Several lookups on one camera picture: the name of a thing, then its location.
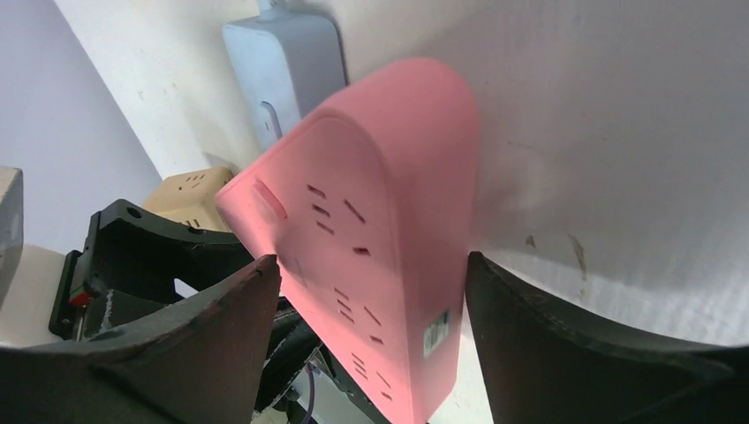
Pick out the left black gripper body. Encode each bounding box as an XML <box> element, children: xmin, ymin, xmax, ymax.
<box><xmin>48</xmin><ymin>199</ymin><xmax>375</xmax><ymax>424</ymax></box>

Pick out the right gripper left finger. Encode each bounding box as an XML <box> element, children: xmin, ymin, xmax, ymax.
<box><xmin>1</xmin><ymin>255</ymin><xmax>281</xmax><ymax>423</ymax></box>

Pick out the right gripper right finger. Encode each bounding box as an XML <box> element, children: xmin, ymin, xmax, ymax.
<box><xmin>465</xmin><ymin>252</ymin><xmax>748</xmax><ymax>423</ymax></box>

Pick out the beige cube plug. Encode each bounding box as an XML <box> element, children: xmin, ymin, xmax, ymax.
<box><xmin>142</xmin><ymin>166</ymin><xmax>233</xmax><ymax>232</ymax></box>

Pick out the pink power strip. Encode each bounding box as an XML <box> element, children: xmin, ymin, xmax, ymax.
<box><xmin>216</xmin><ymin>57</ymin><xmax>480</xmax><ymax>423</ymax></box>

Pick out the light blue power strip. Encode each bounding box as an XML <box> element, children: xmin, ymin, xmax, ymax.
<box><xmin>223</xmin><ymin>1</ymin><xmax>347</xmax><ymax>151</ymax></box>

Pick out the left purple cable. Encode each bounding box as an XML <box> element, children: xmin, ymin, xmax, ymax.
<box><xmin>301</xmin><ymin>362</ymin><xmax>320</xmax><ymax>424</ymax></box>

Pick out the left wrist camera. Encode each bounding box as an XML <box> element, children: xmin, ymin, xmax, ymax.
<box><xmin>1</xmin><ymin>166</ymin><xmax>24</xmax><ymax>303</ymax></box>

